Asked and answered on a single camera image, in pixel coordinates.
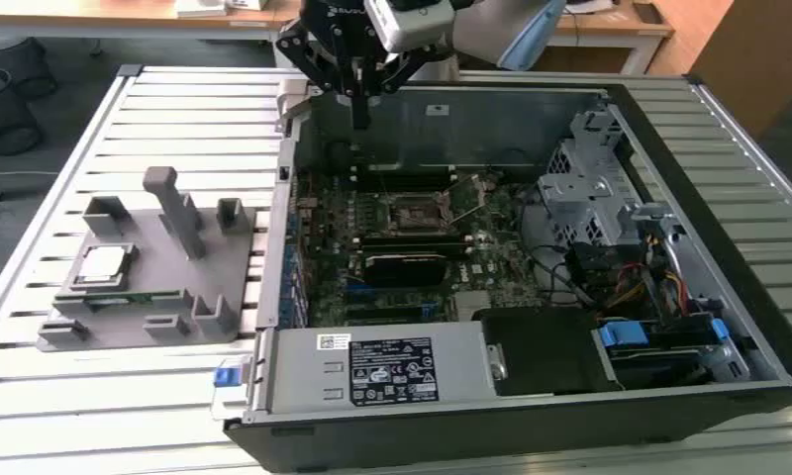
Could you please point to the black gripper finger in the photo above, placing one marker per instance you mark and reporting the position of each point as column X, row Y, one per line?
column 403, row 69
column 310, row 64

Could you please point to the silver CPU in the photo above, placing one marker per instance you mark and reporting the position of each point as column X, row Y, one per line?
column 102, row 264

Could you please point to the CPU socket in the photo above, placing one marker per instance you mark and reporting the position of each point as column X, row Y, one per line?
column 413, row 215

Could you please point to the white sticker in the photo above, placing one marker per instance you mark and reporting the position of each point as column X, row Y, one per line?
column 438, row 109

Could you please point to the white box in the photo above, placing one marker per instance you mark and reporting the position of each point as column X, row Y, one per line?
column 202, row 9

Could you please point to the black RAM slot row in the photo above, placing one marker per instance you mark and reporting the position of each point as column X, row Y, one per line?
column 413, row 246
column 403, row 173

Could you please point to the wooden desk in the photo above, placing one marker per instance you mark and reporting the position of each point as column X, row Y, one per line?
column 92, row 20

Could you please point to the silver drive cage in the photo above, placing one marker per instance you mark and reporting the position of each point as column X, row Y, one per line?
column 574, row 198

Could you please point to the green motherboard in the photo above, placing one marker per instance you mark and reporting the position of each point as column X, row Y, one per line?
column 495, row 247

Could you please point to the black graphics card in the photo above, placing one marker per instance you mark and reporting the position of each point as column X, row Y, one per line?
column 406, row 272

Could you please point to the silver chipset heatsink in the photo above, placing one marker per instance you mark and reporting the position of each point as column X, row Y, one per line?
column 473, row 304

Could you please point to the black expansion slot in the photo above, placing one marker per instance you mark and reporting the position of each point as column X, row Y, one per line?
column 386, row 313

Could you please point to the grey parts rack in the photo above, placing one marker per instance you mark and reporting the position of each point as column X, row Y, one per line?
column 159, row 297

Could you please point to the wooden cabinet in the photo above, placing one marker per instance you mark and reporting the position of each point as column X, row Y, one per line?
column 753, row 59

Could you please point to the green RAM stick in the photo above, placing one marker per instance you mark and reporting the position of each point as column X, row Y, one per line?
column 122, row 298

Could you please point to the black plastic cover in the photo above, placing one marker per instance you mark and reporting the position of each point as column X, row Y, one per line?
column 549, row 351

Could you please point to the silver power supply unit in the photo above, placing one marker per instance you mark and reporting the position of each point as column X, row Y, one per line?
column 303, row 371

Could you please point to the hard disk in blue carrier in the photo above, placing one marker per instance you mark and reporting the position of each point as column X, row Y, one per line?
column 623, row 334

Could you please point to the blue case latch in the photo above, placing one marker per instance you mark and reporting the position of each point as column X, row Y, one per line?
column 226, row 378

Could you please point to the black open PC case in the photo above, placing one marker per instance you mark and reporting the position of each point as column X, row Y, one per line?
column 435, row 445

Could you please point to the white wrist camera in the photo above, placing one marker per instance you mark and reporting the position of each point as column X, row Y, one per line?
column 413, row 25

